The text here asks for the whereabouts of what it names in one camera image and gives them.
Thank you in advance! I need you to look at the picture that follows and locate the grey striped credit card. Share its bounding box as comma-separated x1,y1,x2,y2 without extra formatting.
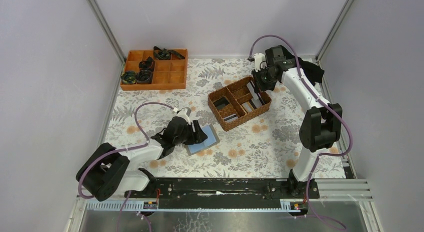
246,82,265,108

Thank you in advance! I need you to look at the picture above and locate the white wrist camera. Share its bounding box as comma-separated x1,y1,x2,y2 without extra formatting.
176,107,191,124
253,53,267,71

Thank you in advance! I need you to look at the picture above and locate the cards stack in basket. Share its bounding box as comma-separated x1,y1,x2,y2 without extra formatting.
241,99,264,113

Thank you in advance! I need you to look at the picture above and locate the black strap roll middle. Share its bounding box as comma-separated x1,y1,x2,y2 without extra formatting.
138,56,156,71

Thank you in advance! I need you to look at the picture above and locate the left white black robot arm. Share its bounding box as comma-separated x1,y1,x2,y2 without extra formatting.
76,116,213,202

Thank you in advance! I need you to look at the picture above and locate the black crumpled cloth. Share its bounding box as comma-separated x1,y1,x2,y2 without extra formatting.
298,57,325,87

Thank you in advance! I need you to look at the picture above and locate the floral patterned table mat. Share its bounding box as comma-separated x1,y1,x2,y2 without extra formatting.
105,59,304,178

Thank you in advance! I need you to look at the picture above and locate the brown wicker divided basket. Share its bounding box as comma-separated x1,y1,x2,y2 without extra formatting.
207,76,272,132

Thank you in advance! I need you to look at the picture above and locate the black credit card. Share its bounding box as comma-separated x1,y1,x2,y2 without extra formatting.
213,97,230,111

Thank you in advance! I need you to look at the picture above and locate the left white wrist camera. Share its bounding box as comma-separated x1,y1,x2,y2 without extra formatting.
176,107,191,124

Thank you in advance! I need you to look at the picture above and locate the orange compartment tray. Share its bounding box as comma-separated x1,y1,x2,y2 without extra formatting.
120,46,188,91

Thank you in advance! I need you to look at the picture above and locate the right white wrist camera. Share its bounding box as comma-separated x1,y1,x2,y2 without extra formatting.
253,53,267,71

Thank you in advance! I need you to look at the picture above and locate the white VIP credit card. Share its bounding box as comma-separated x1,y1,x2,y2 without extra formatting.
223,114,239,123

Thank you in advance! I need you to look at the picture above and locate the black strap roll lower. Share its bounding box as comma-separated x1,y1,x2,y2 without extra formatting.
136,69,154,85

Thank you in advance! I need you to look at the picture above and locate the black strap roll top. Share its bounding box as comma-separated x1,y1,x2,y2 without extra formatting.
153,46,186,61

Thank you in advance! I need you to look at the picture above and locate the grey leather card holder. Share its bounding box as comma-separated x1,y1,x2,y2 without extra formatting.
184,124,222,157

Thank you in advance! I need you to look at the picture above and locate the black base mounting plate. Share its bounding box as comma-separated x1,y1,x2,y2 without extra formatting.
129,178,320,210

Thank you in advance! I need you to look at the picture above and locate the aluminium frame rail front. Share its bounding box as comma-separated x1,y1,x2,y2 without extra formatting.
76,178,373,212

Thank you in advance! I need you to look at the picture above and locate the black green strap roll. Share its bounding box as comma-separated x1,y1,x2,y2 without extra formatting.
120,70,138,85

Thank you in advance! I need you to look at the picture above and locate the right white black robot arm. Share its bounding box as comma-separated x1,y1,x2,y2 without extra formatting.
248,45,343,194

